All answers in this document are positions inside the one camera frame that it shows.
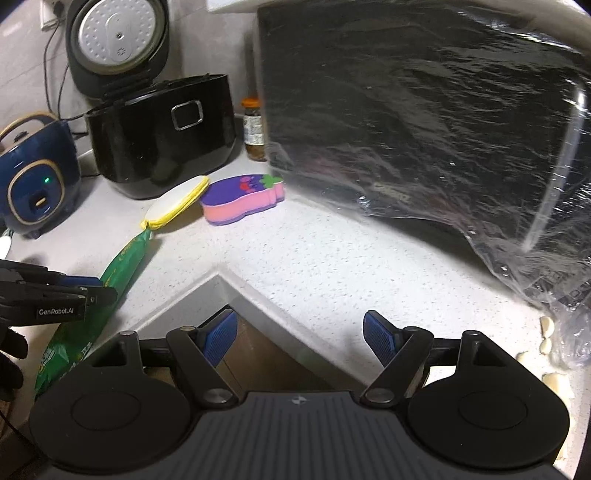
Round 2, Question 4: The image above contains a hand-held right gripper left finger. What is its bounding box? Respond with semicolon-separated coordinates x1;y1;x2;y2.
90;308;241;409

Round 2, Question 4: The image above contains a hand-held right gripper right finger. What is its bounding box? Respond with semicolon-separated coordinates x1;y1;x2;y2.
360;310;511;409

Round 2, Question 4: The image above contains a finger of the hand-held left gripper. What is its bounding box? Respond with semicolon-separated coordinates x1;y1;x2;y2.
0;281;119;307
0;258;103;289

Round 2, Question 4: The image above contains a green snack packet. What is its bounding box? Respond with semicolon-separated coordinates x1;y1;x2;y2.
34;227;153;398

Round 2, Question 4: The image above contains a yellow and white scouring pad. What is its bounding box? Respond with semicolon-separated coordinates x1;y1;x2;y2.
140;176;211;230

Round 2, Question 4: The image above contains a purple and pink sponge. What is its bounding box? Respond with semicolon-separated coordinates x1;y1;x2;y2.
200;174;286;226

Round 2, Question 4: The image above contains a person's left hand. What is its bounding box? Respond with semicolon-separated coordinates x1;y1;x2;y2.
0;325;29;401

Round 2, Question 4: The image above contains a blue rice cooker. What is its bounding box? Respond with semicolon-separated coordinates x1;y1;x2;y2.
0;112;83;240

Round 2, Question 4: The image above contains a black rice cooker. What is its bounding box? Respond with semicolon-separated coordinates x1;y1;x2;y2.
66;0;239;200

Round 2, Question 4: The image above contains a pile of garlic cloves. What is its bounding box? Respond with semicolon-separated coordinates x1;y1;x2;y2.
515;315;576;402

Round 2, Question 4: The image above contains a clear plastic bag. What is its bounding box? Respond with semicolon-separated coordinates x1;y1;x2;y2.
466;217;591;371

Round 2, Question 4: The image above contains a glass jar with orange lid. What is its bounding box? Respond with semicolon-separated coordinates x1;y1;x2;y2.
241;96;269;162

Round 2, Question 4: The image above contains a black film-wrapped microwave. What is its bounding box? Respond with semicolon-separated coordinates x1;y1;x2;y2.
256;0;591;306

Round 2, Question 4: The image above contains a black power cable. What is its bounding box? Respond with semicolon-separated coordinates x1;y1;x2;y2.
57;76;89;136
43;11;63;118

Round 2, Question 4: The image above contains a white wall socket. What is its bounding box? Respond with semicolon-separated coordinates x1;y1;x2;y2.
39;0;71;31

